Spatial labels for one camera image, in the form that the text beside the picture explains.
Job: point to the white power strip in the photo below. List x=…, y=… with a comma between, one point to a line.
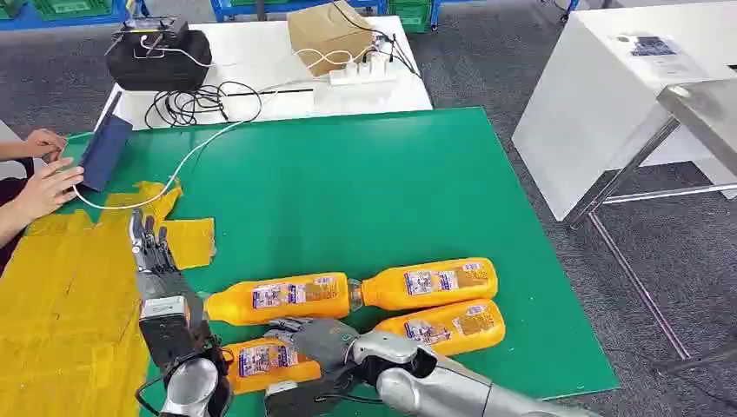
x=363, y=73

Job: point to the dark blue tablet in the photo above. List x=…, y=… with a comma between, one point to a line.
x=103, y=155

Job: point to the green table mat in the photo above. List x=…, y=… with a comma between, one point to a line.
x=357, y=190

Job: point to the orange detergent bottle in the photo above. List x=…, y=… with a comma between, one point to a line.
x=236, y=304
x=443, y=322
x=386, y=290
x=288, y=377

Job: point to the steel table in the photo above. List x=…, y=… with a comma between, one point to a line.
x=708, y=109

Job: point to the white table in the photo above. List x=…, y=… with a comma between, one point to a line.
x=253, y=52

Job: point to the black handheld device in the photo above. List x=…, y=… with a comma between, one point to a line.
x=155, y=26

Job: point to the green plastic crate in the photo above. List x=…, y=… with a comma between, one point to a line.
x=72, y=7
x=410, y=14
x=10, y=7

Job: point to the black bag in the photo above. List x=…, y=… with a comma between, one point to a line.
x=161, y=66

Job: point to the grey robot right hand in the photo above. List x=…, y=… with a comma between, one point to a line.
x=325, y=342

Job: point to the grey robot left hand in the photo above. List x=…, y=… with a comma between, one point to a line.
x=158, y=270

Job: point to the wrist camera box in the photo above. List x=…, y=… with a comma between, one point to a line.
x=299, y=400
x=170, y=336

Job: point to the person's left hand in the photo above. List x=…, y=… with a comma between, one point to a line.
x=43, y=142

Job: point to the person's right hand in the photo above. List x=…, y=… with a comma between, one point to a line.
x=46, y=193

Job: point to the brown cardboard box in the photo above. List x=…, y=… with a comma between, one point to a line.
x=328, y=31

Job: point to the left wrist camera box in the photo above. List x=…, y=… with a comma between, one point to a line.
x=170, y=336

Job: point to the thin black rod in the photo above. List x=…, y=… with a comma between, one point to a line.
x=276, y=91

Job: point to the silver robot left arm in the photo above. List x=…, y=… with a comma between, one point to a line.
x=193, y=388

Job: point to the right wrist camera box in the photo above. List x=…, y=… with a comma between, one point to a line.
x=299, y=400

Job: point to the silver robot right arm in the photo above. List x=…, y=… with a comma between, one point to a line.
x=449, y=391

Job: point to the printed paper sheet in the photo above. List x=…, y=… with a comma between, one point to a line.
x=656, y=54

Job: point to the blue metal rack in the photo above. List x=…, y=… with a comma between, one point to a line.
x=276, y=7
x=86, y=22

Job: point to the white cabinet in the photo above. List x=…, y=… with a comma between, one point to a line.
x=599, y=109

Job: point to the yellow sheet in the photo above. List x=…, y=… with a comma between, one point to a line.
x=63, y=311

